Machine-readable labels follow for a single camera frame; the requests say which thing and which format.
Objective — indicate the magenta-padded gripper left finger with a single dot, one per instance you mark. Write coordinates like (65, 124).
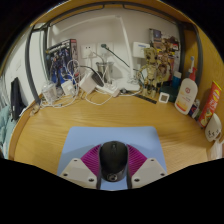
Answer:
(78, 170)

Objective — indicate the blue packet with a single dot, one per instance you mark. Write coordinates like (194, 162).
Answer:
(194, 108)

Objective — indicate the black ruler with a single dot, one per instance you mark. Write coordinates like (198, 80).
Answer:
(145, 98)

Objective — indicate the clear jar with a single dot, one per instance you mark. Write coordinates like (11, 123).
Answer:
(49, 91)

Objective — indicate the dark blue model kit box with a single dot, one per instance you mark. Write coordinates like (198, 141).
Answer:
(61, 61)

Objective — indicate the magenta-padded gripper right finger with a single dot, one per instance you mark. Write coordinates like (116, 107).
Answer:
(146, 170)

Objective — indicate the black hanging bag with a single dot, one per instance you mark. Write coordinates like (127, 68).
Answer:
(17, 98)

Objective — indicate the clear plastic food container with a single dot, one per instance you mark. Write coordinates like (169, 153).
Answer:
(218, 150)

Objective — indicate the teal cloth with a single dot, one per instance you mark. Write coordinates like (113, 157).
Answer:
(5, 130)

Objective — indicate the white wall-mounted box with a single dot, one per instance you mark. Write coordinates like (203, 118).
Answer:
(141, 50)

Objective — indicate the white charger block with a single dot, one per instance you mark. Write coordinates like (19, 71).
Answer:
(68, 88)
(87, 83)

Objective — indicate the white power strip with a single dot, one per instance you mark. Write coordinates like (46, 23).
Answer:
(108, 90)

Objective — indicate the blue spray bottle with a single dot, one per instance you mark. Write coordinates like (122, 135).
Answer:
(192, 61)

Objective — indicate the white red-capped lotion bottle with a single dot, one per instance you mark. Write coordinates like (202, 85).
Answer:
(186, 95)

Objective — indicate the dark grey metal desk frame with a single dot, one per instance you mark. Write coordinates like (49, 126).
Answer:
(28, 60)

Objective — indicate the small blue bottle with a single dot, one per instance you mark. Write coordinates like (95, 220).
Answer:
(176, 80)

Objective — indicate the golden robot figurine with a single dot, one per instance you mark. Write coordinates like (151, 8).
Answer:
(150, 70)

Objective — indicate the colourful model box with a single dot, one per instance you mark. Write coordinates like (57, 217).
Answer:
(173, 56)

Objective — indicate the red chip canister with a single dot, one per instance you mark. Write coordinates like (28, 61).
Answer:
(209, 105)

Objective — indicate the white desk lamp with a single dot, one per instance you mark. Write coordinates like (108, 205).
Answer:
(128, 86)

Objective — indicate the black computer mouse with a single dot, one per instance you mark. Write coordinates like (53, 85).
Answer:
(113, 158)

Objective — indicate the small white desk clock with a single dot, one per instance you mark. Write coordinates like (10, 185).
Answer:
(163, 97)

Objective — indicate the light blue mouse pad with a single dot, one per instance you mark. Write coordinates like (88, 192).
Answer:
(113, 133)

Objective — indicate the brown robot figurine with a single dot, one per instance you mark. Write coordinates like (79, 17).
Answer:
(165, 60)

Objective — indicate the white mug with face print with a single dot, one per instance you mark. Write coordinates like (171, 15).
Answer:
(213, 128)

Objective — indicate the dark green box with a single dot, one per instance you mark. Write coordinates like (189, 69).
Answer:
(171, 93)

